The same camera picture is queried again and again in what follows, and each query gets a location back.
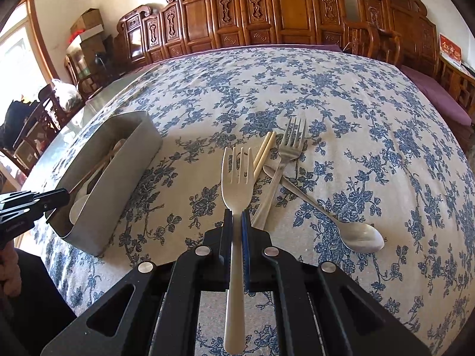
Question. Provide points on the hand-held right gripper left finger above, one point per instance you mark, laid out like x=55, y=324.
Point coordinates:
x=227, y=244

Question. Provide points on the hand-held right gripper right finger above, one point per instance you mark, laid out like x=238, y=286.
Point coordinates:
x=245, y=252

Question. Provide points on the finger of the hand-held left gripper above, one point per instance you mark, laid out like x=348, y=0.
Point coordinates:
x=26, y=213
x=52, y=196

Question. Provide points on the white plastic spoon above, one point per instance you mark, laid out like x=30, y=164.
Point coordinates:
x=79, y=209

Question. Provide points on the white plastic fork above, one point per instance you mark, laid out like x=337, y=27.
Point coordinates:
x=237, y=193

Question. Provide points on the wooden chopstick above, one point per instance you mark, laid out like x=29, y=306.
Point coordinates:
x=98, y=168
x=267, y=155
x=262, y=152

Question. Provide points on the rectangular metal tin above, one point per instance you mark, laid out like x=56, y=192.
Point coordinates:
x=122, y=178

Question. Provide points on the metal fork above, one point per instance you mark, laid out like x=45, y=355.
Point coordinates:
x=291, y=144

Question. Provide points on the metal spoon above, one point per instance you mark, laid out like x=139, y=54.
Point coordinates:
x=362, y=237

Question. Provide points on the person's left hand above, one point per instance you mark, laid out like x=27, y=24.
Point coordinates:
x=7, y=270

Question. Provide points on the dark wooden dining chair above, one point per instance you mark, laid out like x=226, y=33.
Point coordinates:
x=26, y=148
x=48, y=111

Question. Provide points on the person's black clothing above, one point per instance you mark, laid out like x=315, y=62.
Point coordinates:
x=37, y=304

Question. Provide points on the black bag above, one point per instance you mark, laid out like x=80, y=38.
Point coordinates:
x=16, y=118

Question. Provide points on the white plastic bag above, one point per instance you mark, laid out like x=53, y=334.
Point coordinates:
x=66, y=94

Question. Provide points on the carved wooden chair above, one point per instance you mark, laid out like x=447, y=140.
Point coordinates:
x=83, y=78

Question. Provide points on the black desk lamp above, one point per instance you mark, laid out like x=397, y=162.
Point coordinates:
x=99, y=61

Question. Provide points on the printed cardboard box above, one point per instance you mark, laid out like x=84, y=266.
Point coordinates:
x=92, y=52

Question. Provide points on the red decoration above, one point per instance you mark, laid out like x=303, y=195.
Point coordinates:
x=74, y=38

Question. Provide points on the blue floral tablecloth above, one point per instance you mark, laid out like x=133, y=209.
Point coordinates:
x=334, y=118

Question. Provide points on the white cardboard box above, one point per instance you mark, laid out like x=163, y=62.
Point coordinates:
x=91, y=34

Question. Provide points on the brown cardboard box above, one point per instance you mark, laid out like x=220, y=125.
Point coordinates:
x=87, y=18

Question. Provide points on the purple sofa cushion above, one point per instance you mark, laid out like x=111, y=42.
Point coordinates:
x=328, y=47

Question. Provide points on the carved wooden sofa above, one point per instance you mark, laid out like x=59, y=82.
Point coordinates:
x=282, y=11

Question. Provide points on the purple armchair cushion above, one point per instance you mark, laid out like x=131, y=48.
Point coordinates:
x=438, y=89

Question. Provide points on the carved wooden armchair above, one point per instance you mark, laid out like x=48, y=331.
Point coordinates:
x=408, y=26

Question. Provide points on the red calendar card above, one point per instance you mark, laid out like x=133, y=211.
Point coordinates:
x=450, y=49

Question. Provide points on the wooden door frame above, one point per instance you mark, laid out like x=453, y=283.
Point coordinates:
x=40, y=37

